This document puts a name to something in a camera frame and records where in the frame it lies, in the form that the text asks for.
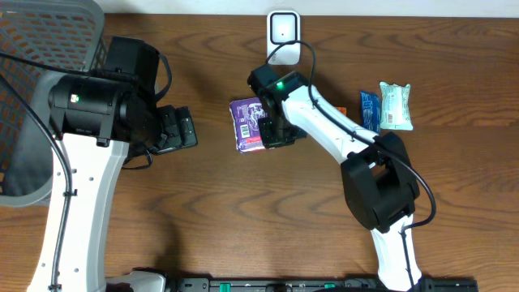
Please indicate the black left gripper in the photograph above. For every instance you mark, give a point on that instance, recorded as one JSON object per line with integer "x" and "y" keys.
{"x": 178, "y": 127}

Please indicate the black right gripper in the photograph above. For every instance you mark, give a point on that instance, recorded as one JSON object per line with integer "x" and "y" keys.
{"x": 269, "y": 141}

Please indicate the red purple pad package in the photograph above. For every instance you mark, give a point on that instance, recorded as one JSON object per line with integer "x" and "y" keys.
{"x": 246, "y": 114}

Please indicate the orange Kleenex tissue pack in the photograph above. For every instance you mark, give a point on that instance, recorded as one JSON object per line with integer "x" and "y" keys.
{"x": 342, "y": 110}

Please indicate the blue Oreo cookie pack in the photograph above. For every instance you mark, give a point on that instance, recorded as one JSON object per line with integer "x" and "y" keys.
{"x": 371, "y": 111}

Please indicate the teal wipes packet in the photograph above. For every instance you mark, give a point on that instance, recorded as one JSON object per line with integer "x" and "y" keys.
{"x": 395, "y": 111}

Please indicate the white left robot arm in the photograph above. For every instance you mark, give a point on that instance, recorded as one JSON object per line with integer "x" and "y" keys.
{"x": 102, "y": 119}

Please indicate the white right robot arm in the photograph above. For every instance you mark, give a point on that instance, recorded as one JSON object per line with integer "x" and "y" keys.
{"x": 379, "y": 189}

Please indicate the dark grey plastic basket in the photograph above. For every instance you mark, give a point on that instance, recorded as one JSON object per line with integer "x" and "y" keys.
{"x": 38, "y": 39}

